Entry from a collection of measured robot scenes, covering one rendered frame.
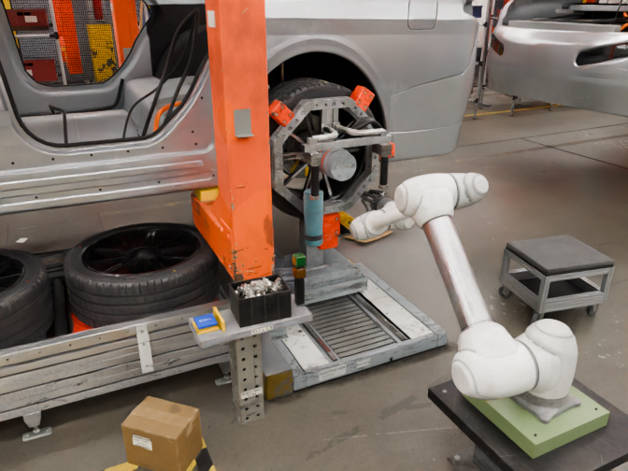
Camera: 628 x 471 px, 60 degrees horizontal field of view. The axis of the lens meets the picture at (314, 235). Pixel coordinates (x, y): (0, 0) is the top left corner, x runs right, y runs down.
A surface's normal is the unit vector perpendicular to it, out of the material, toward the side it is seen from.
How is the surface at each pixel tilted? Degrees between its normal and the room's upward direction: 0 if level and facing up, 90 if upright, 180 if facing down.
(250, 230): 90
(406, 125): 90
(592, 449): 0
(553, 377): 89
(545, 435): 0
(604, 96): 107
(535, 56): 86
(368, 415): 0
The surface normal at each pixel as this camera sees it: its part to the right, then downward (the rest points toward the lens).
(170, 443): -0.31, 0.38
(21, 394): 0.43, 0.36
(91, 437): 0.00, -0.92
